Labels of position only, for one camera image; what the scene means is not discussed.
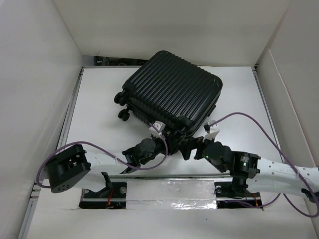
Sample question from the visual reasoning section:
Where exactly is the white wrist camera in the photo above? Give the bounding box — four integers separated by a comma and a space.
203, 120, 220, 142
149, 120, 165, 138

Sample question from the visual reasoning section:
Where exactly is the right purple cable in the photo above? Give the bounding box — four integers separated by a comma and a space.
208, 112, 319, 219

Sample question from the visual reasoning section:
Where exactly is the dark equipment behind table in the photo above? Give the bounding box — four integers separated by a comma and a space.
94, 56, 147, 66

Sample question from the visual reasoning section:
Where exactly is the black hard-shell suitcase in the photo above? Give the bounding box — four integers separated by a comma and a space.
114, 50, 223, 137

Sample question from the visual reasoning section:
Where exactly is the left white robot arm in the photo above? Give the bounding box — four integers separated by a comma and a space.
45, 132, 181, 198

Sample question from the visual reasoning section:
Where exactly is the aluminium rail with mounts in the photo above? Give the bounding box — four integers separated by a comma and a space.
29, 173, 300, 210

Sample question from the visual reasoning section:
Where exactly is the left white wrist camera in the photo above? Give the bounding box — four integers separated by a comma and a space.
149, 120, 165, 138

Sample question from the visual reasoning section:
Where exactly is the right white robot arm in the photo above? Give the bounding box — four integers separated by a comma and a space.
179, 137, 319, 202

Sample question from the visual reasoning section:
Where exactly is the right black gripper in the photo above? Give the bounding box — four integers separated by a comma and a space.
178, 132, 216, 162

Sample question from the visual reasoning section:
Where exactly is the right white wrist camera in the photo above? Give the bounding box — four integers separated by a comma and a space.
203, 120, 220, 142

